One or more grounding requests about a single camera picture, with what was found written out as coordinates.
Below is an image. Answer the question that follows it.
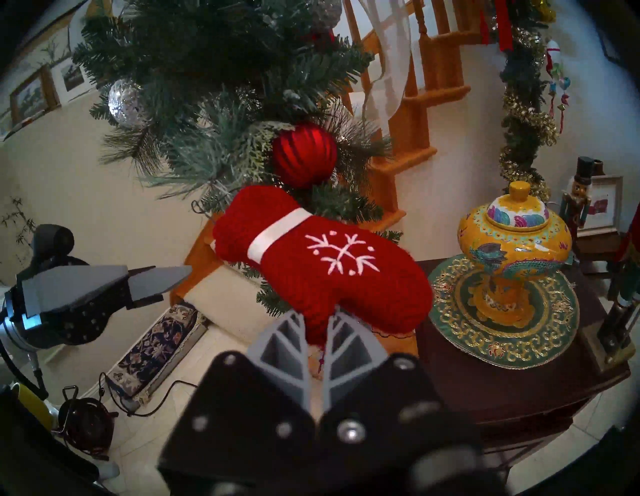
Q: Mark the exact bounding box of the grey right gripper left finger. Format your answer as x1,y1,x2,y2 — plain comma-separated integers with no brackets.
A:
156,310,317,472

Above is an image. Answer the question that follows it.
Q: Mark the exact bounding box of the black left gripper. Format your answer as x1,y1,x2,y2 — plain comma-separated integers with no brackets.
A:
21,264,194,347

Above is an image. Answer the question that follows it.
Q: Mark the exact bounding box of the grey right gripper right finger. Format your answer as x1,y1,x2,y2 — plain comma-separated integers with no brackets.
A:
319,311,482,482

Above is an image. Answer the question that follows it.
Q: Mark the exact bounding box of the red knitted mitten ornament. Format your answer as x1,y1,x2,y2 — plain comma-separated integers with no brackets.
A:
212,185,435,346

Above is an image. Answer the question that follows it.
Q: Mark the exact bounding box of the silver faceted ball ornament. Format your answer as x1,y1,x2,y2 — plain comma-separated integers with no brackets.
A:
107,79,148,128

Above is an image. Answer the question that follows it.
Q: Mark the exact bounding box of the red ribbed ball ornament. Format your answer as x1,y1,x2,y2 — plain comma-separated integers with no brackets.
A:
271,122,338,190

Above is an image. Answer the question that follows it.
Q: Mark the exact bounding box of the dark floral patterned rug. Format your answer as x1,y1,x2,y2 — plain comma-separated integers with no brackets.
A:
107,304,210,403

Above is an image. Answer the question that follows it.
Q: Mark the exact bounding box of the carpeted wooden staircase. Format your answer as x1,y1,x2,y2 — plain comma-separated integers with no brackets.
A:
185,260,311,346

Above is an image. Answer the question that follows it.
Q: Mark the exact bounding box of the ornate round plate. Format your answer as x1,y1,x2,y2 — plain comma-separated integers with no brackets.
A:
427,252,581,371

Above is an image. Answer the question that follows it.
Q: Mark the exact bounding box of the dark wooden cabinet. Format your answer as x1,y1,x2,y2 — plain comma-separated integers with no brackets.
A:
415,257,631,481

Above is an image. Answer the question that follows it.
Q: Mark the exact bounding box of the brown framed picture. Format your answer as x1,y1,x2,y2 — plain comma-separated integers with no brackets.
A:
9,67,56,125

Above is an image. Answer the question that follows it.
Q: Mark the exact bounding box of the yellow porcelain lidded jar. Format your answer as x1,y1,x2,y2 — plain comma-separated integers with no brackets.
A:
457,180,573,328

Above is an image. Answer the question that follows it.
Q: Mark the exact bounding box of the green pine garland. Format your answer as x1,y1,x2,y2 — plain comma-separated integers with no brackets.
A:
72,0,406,316

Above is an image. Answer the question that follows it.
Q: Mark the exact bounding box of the large red nutcracker figure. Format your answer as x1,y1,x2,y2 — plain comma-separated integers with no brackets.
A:
582,200,640,373

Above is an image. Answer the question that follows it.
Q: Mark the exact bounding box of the small black-hat nutcracker figure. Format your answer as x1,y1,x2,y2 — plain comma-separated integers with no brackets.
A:
559,156,596,241

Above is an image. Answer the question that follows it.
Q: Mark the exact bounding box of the gold tinsel garland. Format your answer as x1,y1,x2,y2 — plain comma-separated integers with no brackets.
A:
497,0,558,201

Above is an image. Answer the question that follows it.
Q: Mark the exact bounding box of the small white framed picture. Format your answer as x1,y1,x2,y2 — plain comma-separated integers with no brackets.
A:
575,175,625,238

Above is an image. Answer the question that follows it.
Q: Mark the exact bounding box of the red velvet bow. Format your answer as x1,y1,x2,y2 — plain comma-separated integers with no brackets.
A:
480,0,516,53

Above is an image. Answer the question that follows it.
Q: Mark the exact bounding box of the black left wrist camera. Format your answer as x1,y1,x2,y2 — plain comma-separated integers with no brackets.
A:
17,224,88,281

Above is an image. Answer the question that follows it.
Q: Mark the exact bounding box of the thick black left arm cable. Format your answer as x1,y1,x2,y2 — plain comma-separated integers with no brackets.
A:
0,340,48,401

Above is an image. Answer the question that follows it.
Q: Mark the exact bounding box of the black round cable reel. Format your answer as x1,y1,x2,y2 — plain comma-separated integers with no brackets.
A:
55,385,118,458

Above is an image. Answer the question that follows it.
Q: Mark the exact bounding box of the colourful string ornament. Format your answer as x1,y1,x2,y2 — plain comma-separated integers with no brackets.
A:
545,40,572,135

